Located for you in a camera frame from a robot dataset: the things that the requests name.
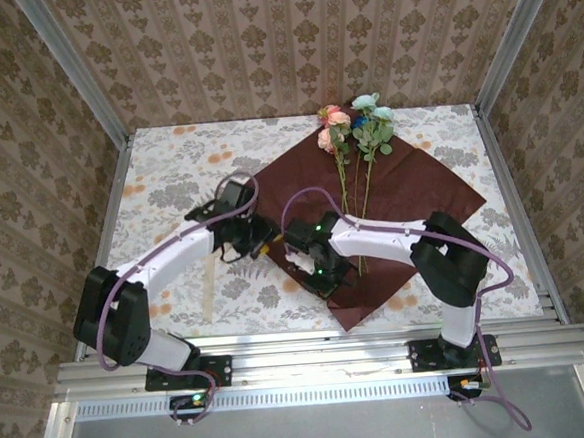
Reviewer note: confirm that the cream ribbon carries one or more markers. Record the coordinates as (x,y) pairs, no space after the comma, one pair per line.
(209,290)

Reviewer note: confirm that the red wrapping paper sheet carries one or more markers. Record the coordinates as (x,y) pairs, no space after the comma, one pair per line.
(420,195)

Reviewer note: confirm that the pale teal artificial rose stem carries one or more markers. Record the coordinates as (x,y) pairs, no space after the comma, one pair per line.
(380,115)

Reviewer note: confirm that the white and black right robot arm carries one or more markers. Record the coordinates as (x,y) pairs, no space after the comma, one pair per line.
(373,238)

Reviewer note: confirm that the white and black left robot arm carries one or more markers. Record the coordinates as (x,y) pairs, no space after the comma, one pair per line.
(174,252)

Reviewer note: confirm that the floral fern print tablecloth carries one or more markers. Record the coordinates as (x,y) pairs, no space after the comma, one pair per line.
(289,319)

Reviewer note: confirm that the grey metal shelf panel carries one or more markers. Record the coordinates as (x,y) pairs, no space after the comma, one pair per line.
(312,433)

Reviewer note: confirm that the aluminium front frame rail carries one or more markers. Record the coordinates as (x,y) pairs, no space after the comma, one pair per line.
(322,359)

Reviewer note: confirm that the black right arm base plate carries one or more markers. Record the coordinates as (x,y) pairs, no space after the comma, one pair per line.
(422,360)

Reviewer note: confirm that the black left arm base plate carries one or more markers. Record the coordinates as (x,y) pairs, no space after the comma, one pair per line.
(222,371)

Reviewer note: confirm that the aluminium table side rail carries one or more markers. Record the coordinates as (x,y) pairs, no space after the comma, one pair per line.
(499,164)
(122,163)

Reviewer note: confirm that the aluminium frame post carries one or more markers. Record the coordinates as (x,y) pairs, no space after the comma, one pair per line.
(514,38)
(75,69)

